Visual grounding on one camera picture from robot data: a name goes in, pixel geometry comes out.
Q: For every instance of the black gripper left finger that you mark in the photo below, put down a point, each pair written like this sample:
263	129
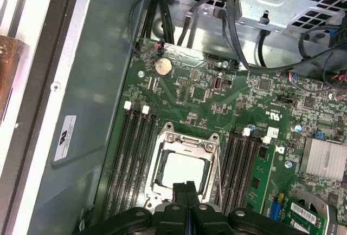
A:
173	221

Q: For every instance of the black PC case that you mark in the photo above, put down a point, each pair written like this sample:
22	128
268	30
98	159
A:
89	83

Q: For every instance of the blue board connector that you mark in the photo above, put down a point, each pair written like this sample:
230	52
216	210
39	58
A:
277	208

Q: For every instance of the metal CPU socket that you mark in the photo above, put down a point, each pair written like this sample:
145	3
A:
168	128

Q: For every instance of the RAM slot white clip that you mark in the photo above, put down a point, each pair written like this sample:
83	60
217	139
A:
267	139
246	131
145	109
127	105

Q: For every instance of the silver internal USB port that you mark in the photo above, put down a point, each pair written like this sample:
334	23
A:
218	83

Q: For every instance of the white case label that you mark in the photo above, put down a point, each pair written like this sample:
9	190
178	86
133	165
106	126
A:
67	137

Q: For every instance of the silver CPU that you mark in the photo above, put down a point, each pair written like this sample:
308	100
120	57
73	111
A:
184	167

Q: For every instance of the silver motherboard screw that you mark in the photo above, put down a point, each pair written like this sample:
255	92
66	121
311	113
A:
288	164
224	63
140	74

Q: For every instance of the green motherboard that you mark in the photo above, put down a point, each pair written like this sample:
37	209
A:
238	94

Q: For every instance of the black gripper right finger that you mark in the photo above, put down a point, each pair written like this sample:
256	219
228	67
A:
203	221

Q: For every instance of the green RAM stick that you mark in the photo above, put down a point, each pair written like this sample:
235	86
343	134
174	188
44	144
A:
260	178

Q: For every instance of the silver heat sink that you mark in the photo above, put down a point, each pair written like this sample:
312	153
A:
322	159

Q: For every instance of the silver coin cell battery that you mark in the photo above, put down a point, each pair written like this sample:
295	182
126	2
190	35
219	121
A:
162	67

